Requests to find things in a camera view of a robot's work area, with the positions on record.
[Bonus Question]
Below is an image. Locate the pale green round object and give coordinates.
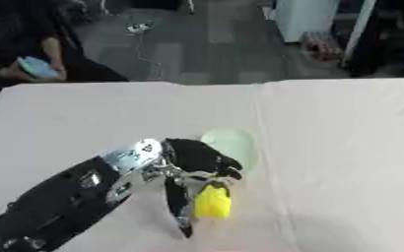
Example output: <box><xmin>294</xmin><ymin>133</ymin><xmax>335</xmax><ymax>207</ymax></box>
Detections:
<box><xmin>198</xmin><ymin>127</ymin><xmax>261</xmax><ymax>174</ymax></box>

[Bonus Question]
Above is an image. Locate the yellow toy block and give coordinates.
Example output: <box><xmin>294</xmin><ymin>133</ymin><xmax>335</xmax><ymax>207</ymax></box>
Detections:
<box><xmin>193</xmin><ymin>184</ymin><xmax>234</xmax><ymax>221</ymax></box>

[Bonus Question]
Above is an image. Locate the white cable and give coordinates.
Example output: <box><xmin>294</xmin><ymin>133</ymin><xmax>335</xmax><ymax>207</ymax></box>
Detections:
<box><xmin>134</xmin><ymin>31</ymin><xmax>167</xmax><ymax>81</ymax></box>

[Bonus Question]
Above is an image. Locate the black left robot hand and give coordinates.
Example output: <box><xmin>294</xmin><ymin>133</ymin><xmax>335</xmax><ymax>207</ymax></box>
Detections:
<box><xmin>159</xmin><ymin>138</ymin><xmax>245</xmax><ymax>239</ymax></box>

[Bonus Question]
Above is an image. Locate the light blue phone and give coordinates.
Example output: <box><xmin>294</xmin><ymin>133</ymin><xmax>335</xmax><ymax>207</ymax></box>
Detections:
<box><xmin>16</xmin><ymin>55</ymin><xmax>61</xmax><ymax>80</ymax></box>

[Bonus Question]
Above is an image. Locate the person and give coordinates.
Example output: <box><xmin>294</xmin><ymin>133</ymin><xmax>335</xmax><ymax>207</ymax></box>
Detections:
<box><xmin>0</xmin><ymin>0</ymin><xmax>130</xmax><ymax>102</ymax></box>

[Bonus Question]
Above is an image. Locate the white power strip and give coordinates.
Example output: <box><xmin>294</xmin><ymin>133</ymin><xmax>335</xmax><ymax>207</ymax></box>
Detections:
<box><xmin>124</xmin><ymin>21</ymin><xmax>156</xmax><ymax>34</ymax></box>

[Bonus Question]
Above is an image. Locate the white cabinet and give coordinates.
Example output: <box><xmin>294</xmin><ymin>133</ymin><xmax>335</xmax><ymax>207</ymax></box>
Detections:
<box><xmin>265</xmin><ymin>0</ymin><xmax>342</xmax><ymax>43</ymax></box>

